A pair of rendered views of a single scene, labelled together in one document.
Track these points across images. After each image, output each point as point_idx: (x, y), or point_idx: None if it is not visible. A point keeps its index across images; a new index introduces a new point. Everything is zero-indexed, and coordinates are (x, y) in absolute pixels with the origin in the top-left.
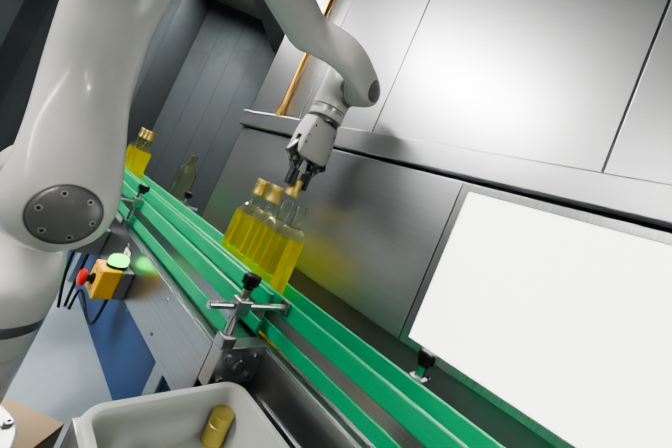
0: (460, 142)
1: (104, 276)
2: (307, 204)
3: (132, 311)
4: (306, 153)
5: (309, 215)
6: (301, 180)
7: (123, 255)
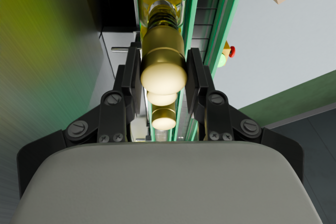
0: None
1: (228, 46)
2: (53, 87)
3: None
4: (238, 158)
5: (51, 54)
6: (140, 88)
7: (218, 63)
